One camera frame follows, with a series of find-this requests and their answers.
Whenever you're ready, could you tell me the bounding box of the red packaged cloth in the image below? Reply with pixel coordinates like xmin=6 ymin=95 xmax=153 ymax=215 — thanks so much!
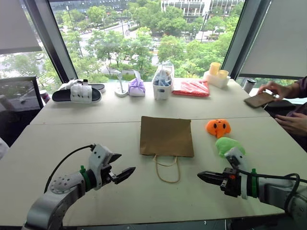
xmin=171 ymin=79 xmax=212 ymax=98

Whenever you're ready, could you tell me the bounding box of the person right hand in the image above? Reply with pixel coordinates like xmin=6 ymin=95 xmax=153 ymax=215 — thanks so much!
xmin=257 ymin=80 xmax=289 ymax=100

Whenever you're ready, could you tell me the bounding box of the black monitor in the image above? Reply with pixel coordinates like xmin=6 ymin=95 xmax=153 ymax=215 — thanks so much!
xmin=0 ymin=76 xmax=45 ymax=147

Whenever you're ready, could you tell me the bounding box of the person dark purple sleeve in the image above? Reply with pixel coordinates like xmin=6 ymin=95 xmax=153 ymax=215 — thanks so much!
xmin=284 ymin=76 xmax=307 ymax=99

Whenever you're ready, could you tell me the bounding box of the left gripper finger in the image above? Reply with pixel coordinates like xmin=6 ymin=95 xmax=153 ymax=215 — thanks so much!
xmin=107 ymin=153 xmax=122 ymax=166
xmin=114 ymin=166 xmax=136 ymax=185

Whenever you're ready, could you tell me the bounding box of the short yellow cup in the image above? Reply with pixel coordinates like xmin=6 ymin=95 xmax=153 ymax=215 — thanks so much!
xmin=217 ymin=69 xmax=230 ymax=80

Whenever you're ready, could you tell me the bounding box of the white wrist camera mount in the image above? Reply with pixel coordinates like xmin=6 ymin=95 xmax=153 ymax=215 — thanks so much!
xmin=224 ymin=147 xmax=250 ymax=200
xmin=87 ymin=143 xmax=114 ymax=191

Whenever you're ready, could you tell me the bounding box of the white plastic box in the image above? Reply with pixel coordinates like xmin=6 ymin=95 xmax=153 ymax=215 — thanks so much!
xmin=203 ymin=71 xmax=232 ymax=89

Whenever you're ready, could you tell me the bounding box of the white storage basket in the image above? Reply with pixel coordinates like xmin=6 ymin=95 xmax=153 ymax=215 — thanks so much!
xmin=152 ymin=62 xmax=175 ymax=101

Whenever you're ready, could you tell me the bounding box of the black flat pouch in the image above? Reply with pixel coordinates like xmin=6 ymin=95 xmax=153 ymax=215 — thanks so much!
xmin=263 ymin=99 xmax=296 ymax=115

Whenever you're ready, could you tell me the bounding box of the person left hand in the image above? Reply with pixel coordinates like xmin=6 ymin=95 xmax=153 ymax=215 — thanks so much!
xmin=275 ymin=112 xmax=307 ymax=138

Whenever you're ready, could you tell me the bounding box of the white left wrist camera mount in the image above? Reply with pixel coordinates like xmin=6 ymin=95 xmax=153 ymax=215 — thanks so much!
xmin=87 ymin=143 xmax=114 ymax=191

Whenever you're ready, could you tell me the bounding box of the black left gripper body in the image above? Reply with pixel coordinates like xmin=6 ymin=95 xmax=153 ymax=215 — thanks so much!
xmin=100 ymin=164 xmax=119 ymax=187

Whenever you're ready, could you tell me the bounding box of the purple cloth pouch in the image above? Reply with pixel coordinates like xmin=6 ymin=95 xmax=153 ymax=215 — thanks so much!
xmin=128 ymin=77 xmax=146 ymax=97

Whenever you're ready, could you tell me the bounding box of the brown paper bag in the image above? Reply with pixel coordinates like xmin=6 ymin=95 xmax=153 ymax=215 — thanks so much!
xmin=140 ymin=115 xmax=195 ymax=184

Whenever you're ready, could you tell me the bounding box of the tall yellow cup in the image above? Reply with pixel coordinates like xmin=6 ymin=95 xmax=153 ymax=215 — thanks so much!
xmin=209 ymin=62 xmax=222 ymax=76

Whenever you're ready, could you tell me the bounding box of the green plush toy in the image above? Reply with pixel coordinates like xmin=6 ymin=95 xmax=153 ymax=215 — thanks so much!
xmin=214 ymin=137 xmax=246 ymax=159

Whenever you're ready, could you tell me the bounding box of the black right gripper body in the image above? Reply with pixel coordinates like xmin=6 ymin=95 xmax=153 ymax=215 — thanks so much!
xmin=219 ymin=167 xmax=242 ymax=198

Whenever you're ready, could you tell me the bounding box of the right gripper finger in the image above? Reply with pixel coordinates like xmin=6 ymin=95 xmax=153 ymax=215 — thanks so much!
xmin=199 ymin=177 xmax=224 ymax=186
xmin=197 ymin=171 xmax=224 ymax=179

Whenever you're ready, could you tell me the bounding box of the grey roller blind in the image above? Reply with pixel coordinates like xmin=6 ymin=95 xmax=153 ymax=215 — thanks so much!
xmin=238 ymin=0 xmax=307 ymax=79
xmin=0 ymin=0 xmax=43 ymax=55

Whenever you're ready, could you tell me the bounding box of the black white slide slipper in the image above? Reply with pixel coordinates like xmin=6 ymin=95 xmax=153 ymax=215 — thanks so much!
xmin=51 ymin=83 xmax=103 ymax=104
xmin=58 ymin=78 xmax=106 ymax=94

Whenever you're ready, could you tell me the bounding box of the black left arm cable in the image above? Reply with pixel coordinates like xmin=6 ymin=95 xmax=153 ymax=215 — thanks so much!
xmin=44 ymin=144 xmax=96 ymax=194

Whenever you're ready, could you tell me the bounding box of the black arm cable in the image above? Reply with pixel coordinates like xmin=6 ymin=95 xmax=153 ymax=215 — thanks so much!
xmin=235 ymin=167 xmax=301 ymax=213
xmin=44 ymin=144 xmax=96 ymax=194

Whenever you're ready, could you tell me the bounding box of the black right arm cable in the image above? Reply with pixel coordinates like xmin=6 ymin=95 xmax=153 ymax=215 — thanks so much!
xmin=235 ymin=167 xmax=301 ymax=213

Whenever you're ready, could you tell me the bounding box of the brown smartphone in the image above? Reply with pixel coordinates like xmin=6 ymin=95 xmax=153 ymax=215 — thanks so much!
xmin=244 ymin=92 xmax=277 ymax=109

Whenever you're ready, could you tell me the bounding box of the silver black tumbler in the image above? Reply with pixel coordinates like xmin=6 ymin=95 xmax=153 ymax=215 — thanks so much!
xmin=243 ymin=78 xmax=258 ymax=94

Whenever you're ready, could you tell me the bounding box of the orange plush toy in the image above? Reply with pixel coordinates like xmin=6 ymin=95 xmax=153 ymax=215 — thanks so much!
xmin=206 ymin=118 xmax=235 ymax=139

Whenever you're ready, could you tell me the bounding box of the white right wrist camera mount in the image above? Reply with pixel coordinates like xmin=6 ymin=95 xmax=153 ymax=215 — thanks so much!
xmin=224 ymin=147 xmax=250 ymax=200

